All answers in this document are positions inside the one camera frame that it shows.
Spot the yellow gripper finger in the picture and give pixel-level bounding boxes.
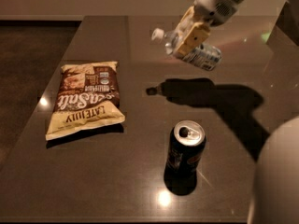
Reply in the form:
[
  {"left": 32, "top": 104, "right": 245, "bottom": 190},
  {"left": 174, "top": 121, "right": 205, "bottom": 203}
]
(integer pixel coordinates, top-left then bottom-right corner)
[{"left": 173, "top": 7, "right": 210, "bottom": 58}]

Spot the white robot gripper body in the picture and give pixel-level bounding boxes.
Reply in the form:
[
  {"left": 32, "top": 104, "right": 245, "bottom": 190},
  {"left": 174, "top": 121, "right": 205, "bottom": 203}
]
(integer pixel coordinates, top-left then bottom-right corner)
[{"left": 193, "top": 0, "right": 239, "bottom": 26}]

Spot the clear plastic water bottle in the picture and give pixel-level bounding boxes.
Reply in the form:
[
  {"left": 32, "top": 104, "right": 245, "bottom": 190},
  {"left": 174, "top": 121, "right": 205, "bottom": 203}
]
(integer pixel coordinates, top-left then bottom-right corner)
[{"left": 151, "top": 28, "right": 222, "bottom": 71}]

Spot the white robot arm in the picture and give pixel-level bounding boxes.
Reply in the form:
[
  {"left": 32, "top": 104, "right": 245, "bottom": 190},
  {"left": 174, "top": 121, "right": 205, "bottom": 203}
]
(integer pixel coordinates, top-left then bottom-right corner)
[{"left": 175, "top": 0, "right": 299, "bottom": 224}]

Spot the dark Pepsi soda can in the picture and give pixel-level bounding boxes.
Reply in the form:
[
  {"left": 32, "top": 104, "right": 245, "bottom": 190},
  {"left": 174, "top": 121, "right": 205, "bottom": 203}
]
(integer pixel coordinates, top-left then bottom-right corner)
[{"left": 164, "top": 119, "right": 206, "bottom": 177}]

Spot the Late July chips bag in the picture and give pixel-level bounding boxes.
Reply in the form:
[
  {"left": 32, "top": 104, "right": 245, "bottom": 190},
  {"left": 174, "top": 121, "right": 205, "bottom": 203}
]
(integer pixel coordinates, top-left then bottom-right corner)
[{"left": 46, "top": 62, "right": 125, "bottom": 141}]

